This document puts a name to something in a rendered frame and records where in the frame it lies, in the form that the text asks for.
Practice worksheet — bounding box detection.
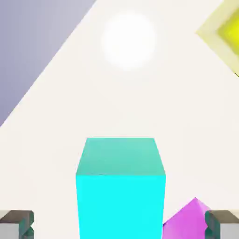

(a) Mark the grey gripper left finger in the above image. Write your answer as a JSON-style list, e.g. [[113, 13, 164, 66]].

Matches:
[[0, 210, 35, 239]]

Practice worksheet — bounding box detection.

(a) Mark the small cyan cube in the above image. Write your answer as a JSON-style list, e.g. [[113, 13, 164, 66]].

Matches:
[[75, 137, 167, 239]]

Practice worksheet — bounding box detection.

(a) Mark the large yellow box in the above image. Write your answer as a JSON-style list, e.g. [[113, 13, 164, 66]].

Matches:
[[195, 0, 239, 77]]

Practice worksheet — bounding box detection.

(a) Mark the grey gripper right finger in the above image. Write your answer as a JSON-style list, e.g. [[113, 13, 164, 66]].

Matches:
[[204, 210, 239, 239]]

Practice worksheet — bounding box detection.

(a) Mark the small magenta cube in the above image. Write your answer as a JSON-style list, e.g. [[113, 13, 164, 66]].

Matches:
[[162, 197, 212, 239]]

